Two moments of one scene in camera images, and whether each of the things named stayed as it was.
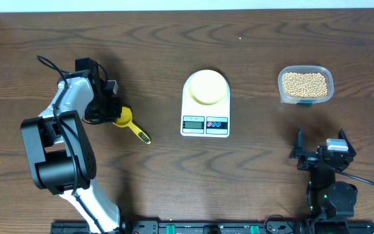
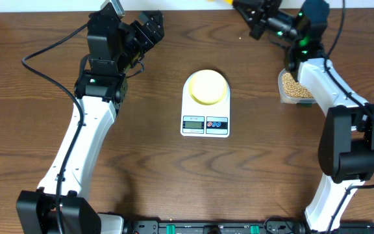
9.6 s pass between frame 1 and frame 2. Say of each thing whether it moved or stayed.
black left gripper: moved
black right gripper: moved
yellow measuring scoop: moved
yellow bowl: stayed
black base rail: stayed
